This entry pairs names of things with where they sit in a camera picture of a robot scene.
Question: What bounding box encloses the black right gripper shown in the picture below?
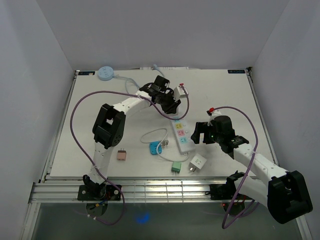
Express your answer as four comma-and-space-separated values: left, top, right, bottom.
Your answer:
190, 122, 223, 145

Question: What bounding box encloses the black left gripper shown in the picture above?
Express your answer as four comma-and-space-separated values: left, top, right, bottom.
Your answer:
158, 91, 181, 116

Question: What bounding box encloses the pink small plug adapter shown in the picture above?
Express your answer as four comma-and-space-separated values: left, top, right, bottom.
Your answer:
116, 148, 127, 161

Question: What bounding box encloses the white multicolour power strip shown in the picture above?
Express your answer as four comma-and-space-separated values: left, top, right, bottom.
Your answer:
170, 119, 196, 155

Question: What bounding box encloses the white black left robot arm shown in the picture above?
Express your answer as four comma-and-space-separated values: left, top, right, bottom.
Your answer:
82, 75, 181, 200

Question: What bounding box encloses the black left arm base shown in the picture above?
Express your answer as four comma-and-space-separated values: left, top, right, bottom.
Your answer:
77, 183, 122, 202

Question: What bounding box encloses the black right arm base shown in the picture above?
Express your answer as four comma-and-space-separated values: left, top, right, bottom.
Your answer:
204, 171, 252, 217

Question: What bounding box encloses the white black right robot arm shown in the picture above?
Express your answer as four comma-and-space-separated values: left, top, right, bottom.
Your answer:
191, 115, 313, 224

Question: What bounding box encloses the green small plug adapter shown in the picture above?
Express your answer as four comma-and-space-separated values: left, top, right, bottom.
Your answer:
171, 161, 182, 174

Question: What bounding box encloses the white cube socket adapter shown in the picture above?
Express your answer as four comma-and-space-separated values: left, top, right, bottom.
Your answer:
188, 154, 207, 172

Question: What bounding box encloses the black corner label right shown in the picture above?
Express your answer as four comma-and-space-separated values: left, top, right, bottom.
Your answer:
227, 69, 246, 74

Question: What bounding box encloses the black corner label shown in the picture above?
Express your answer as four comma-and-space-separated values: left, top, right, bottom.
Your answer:
227, 69, 246, 74
78, 71, 95, 76

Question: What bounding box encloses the round light blue socket hub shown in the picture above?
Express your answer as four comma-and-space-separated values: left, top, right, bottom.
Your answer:
97, 66, 115, 81

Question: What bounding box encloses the black corner label left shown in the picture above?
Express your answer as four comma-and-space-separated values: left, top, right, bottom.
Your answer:
78, 71, 95, 76

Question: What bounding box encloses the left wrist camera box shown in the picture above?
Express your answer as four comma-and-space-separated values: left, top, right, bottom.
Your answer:
173, 83, 189, 101

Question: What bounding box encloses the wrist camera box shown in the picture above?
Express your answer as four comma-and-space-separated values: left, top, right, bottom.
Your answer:
173, 83, 189, 101
206, 107, 222, 121

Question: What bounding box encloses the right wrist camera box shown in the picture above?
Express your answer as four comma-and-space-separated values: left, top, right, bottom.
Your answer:
206, 107, 222, 121

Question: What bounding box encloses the white power strip cable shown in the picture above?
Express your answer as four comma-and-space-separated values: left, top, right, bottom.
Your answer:
140, 128, 191, 163

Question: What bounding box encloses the blue cable winder clip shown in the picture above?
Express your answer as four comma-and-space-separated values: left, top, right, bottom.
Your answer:
149, 141, 162, 155

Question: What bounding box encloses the light blue cable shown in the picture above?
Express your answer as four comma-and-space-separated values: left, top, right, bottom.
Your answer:
113, 63, 166, 100

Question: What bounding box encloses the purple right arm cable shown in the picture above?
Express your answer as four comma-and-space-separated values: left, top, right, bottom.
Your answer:
214, 106, 261, 230

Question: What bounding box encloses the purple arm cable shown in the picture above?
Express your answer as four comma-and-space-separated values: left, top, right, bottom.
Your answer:
214, 106, 261, 230
70, 84, 190, 226

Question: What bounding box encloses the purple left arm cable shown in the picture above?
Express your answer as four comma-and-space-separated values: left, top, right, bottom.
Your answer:
70, 84, 190, 226

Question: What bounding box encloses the aluminium frame rail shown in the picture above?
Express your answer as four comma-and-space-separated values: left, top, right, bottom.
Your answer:
29, 177, 226, 204

